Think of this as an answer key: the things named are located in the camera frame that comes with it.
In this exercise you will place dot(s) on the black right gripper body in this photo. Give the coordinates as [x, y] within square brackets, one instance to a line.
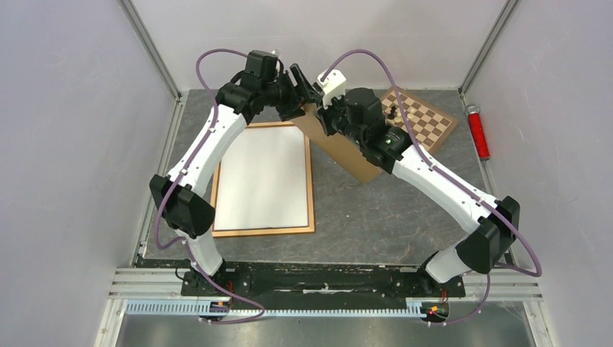
[335, 118]

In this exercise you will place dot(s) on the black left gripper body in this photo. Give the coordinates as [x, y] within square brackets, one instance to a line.
[290, 97]

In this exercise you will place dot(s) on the brown backing board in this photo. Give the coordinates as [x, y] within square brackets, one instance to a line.
[341, 150]

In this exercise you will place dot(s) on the landscape photo print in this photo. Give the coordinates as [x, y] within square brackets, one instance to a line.
[263, 177]

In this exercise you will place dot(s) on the wooden picture frame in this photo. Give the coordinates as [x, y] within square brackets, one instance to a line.
[311, 182]

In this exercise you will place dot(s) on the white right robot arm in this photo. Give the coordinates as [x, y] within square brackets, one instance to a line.
[488, 221]

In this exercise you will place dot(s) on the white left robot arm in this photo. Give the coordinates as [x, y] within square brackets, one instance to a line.
[264, 82]

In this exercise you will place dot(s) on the black chess piece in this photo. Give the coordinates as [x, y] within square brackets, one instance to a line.
[393, 113]

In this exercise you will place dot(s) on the wooden chessboard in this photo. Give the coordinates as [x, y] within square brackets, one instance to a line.
[430, 125]

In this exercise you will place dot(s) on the red cylinder tool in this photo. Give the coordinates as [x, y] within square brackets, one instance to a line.
[477, 131]

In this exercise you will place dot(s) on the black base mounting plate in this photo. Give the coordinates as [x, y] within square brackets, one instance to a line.
[318, 286]

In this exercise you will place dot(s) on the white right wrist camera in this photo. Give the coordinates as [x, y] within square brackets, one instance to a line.
[333, 86]

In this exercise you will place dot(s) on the left corner aluminium post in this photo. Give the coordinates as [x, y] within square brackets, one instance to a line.
[141, 31]

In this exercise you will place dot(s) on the corner aluminium post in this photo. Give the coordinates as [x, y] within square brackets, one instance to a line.
[492, 37]
[141, 31]

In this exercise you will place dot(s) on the right corner aluminium post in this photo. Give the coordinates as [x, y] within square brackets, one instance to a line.
[492, 37]

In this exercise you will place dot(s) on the aluminium table edge rail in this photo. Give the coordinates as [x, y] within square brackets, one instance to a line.
[165, 283]

